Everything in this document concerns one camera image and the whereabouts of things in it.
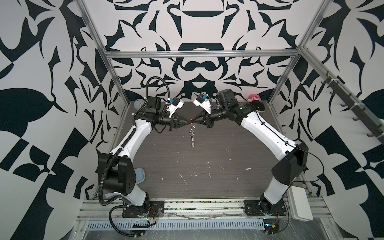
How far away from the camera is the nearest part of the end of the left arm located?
2.21ft

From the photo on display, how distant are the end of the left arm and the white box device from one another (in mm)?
634

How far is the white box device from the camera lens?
2.29ft

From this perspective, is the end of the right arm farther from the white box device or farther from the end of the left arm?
the white box device
